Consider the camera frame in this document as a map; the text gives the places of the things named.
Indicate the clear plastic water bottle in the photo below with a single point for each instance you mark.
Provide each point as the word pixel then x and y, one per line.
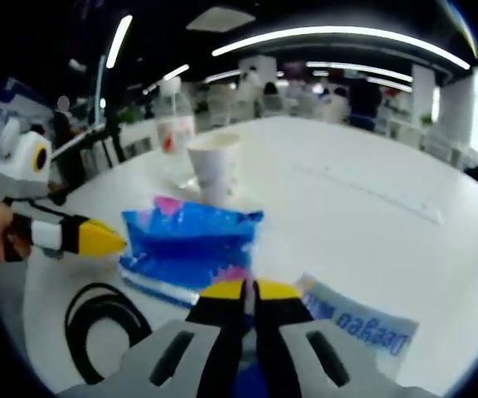
pixel 172 124

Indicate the blue tissue packet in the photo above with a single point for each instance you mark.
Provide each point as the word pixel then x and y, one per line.
pixel 189 244

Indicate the white desk dark frame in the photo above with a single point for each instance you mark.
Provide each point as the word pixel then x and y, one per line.
pixel 85 153

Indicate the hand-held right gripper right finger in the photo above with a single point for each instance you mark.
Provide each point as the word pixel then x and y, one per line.
pixel 289 331

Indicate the long curved ceiling light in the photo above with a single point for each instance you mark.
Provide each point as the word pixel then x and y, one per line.
pixel 347 33

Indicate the white paper cup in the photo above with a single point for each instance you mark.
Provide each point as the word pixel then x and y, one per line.
pixel 214 170

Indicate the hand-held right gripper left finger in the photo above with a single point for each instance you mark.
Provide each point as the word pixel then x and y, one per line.
pixel 214 331

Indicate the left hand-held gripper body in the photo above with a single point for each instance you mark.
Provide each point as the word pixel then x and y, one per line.
pixel 19 170

